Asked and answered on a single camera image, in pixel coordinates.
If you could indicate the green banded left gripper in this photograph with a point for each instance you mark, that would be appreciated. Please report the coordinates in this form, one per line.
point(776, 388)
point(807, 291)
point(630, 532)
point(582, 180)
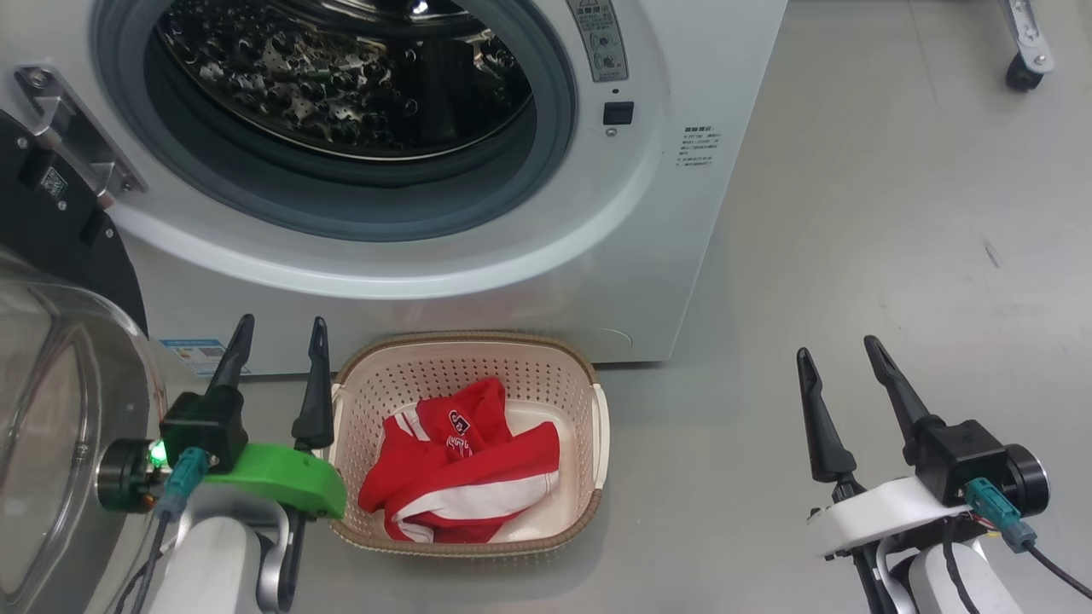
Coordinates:
point(281, 477)

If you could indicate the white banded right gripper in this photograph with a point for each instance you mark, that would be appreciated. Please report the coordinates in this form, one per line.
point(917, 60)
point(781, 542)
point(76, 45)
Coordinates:
point(879, 512)

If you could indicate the red and white garment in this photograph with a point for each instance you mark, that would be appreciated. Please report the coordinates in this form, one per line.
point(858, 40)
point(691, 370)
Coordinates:
point(461, 477)

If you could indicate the washing machine glass door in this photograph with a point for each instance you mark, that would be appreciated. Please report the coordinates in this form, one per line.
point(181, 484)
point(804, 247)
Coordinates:
point(51, 426)

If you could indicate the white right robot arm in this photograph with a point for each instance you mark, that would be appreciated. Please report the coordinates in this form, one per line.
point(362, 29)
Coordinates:
point(930, 580)

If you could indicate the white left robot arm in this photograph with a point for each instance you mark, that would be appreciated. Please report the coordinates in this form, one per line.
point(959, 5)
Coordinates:
point(213, 563)

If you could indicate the cream perforated laundry basket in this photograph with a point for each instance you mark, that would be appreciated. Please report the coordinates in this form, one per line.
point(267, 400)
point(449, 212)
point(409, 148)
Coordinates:
point(529, 375)

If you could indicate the white washing machine body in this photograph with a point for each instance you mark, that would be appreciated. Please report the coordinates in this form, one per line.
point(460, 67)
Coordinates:
point(554, 281)

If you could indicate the stainless steel washing machine drum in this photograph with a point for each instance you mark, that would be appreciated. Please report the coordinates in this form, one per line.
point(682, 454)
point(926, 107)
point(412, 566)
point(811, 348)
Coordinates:
point(299, 85)

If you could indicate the metal door hinge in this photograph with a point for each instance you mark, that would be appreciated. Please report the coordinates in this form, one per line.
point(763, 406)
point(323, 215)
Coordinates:
point(64, 119)

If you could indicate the blue energy label sticker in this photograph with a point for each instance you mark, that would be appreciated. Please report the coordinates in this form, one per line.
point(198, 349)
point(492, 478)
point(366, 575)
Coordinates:
point(192, 354)

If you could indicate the grey metal leg with caster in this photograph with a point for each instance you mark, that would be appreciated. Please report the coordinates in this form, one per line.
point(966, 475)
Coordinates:
point(1028, 43)

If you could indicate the grey warning label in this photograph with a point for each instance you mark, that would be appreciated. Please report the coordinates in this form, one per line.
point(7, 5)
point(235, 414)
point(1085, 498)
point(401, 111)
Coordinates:
point(601, 43)

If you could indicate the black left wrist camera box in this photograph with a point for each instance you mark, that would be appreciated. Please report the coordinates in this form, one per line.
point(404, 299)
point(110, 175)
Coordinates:
point(205, 426)

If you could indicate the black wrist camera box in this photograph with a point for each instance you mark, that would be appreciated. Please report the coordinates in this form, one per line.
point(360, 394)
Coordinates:
point(960, 456)
point(205, 426)

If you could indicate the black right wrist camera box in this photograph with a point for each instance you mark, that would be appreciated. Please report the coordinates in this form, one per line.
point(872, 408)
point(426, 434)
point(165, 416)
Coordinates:
point(960, 456)

